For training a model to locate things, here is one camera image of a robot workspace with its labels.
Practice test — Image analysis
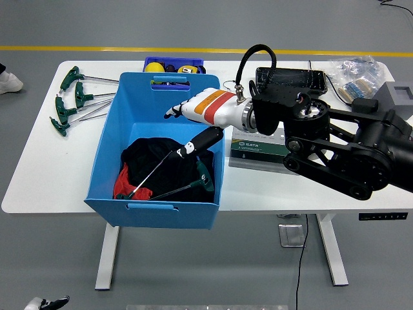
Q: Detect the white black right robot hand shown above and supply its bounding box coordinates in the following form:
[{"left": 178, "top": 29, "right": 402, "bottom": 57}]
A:
[{"left": 163, "top": 87, "right": 250, "bottom": 159}]

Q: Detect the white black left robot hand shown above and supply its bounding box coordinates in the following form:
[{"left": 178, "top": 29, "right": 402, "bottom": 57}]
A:
[{"left": 24, "top": 295, "right": 70, "bottom": 310}]

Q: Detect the green grey hex key stand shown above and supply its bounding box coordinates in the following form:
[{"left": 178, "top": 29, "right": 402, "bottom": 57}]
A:
[{"left": 228, "top": 127, "right": 291, "bottom": 174}]

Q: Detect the large green T-handle hex key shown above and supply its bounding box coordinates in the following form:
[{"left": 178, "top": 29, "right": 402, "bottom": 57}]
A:
[{"left": 147, "top": 160, "right": 215, "bottom": 202}]

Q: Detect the small green T-handle hex key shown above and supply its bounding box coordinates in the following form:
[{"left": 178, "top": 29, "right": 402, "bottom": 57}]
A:
[{"left": 115, "top": 151, "right": 174, "bottom": 200}]

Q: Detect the large blue plastic box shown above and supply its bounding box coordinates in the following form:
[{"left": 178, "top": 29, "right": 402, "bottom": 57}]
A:
[{"left": 83, "top": 72, "right": 225, "bottom": 230}]

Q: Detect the grey foam box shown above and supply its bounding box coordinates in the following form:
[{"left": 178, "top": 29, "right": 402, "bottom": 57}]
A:
[{"left": 370, "top": 81, "right": 413, "bottom": 110}]

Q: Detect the small dark blue bin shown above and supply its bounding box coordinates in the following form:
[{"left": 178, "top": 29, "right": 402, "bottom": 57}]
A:
[{"left": 143, "top": 56, "right": 206, "bottom": 91}]

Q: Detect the white table leg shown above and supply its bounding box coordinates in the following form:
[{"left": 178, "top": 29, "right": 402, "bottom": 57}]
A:
[
  {"left": 94, "top": 222, "right": 121, "bottom": 291},
  {"left": 315, "top": 213, "right": 350, "bottom": 287}
]

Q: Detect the black cloth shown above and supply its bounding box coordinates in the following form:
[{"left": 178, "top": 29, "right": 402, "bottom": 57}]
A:
[{"left": 119, "top": 136, "right": 216, "bottom": 203}]

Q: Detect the black plastic tray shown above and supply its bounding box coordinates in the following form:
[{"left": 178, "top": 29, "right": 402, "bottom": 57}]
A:
[{"left": 255, "top": 67, "right": 328, "bottom": 96}]

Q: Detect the red cloth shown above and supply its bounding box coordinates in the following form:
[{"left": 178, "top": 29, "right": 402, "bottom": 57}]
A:
[{"left": 112, "top": 162, "right": 153, "bottom": 200}]

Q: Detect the taped resistor strip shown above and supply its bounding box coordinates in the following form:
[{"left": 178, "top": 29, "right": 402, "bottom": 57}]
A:
[{"left": 338, "top": 80, "right": 370, "bottom": 101}]

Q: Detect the clear plastic parts bag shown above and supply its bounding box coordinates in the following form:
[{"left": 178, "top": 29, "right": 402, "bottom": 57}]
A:
[{"left": 328, "top": 55, "right": 387, "bottom": 98}]

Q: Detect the metal floor plate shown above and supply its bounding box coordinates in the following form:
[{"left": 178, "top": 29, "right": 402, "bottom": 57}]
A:
[{"left": 278, "top": 223, "right": 307, "bottom": 248}]

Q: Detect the black power adapter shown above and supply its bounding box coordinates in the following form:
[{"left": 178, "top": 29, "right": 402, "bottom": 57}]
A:
[{"left": 351, "top": 98, "right": 379, "bottom": 112}]

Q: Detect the black table control panel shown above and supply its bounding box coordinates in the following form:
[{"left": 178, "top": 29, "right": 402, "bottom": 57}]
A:
[{"left": 358, "top": 212, "right": 408, "bottom": 222}]

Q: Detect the person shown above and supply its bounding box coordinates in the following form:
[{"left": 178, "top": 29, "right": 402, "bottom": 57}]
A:
[{"left": 0, "top": 63, "right": 25, "bottom": 96}]

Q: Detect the thin wire loop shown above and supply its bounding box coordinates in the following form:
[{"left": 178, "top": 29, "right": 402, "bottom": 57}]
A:
[{"left": 221, "top": 79, "right": 240, "bottom": 94}]

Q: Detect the black adapter cord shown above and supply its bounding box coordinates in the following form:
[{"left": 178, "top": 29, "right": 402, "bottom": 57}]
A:
[{"left": 308, "top": 59, "right": 354, "bottom": 106}]

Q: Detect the black looped floor cable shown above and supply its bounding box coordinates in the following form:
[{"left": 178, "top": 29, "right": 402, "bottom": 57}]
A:
[{"left": 379, "top": 0, "right": 413, "bottom": 16}]

